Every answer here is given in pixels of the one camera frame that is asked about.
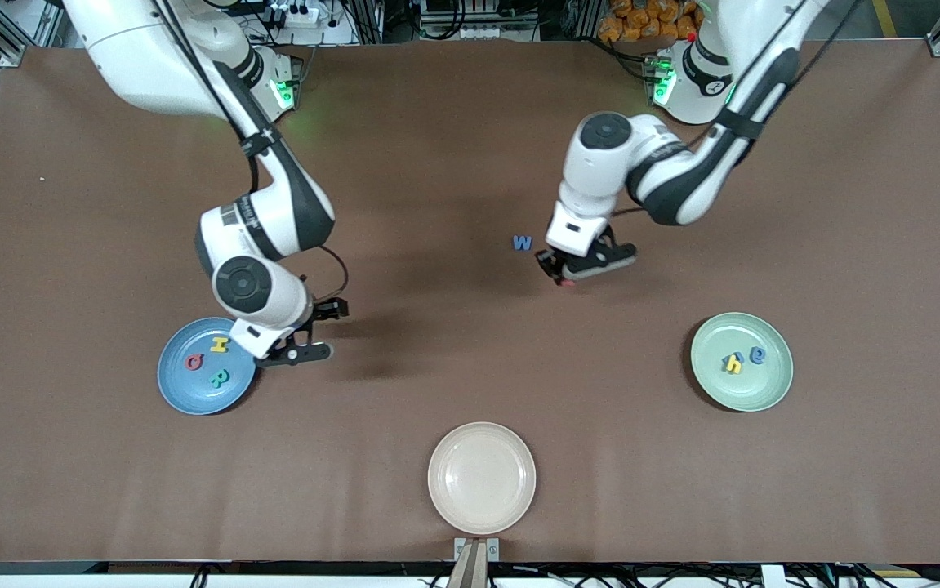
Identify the blue plate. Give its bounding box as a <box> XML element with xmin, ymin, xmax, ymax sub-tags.
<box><xmin>157</xmin><ymin>317</ymin><xmax>258</xmax><ymax>416</ymax></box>

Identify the beige plate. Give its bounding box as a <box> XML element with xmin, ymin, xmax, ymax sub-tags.
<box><xmin>427</xmin><ymin>421</ymin><xmax>537</xmax><ymax>537</ymax></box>

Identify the green plate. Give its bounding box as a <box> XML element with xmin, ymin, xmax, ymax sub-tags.
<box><xmin>689</xmin><ymin>312</ymin><xmax>795</xmax><ymax>412</ymax></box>

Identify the brown table cover sheet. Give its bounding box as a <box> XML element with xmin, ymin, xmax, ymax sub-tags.
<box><xmin>0</xmin><ymin>39</ymin><xmax>940</xmax><ymax>566</ymax></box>

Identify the orange snack bag pile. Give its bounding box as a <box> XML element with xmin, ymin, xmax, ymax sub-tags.
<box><xmin>598</xmin><ymin>0</ymin><xmax>703</xmax><ymax>43</ymax></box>

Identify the white power strip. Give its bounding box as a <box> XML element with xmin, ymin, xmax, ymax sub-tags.
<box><xmin>261</xmin><ymin>0</ymin><xmax>323</xmax><ymax>29</ymax></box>

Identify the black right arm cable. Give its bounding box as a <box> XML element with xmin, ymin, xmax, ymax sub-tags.
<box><xmin>155</xmin><ymin>0</ymin><xmax>350</xmax><ymax>301</ymax></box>

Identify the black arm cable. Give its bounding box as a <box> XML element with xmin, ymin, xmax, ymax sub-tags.
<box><xmin>155</xmin><ymin>0</ymin><xmax>350</xmax><ymax>301</ymax></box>
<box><xmin>613</xmin><ymin>0</ymin><xmax>866</xmax><ymax>217</ymax></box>

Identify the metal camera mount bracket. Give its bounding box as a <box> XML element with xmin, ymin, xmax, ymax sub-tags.
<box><xmin>447</xmin><ymin>537</ymin><xmax>500</xmax><ymax>588</ymax></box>

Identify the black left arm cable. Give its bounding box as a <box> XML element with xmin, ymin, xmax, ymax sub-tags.
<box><xmin>613</xmin><ymin>0</ymin><xmax>866</xmax><ymax>217</ymax></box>

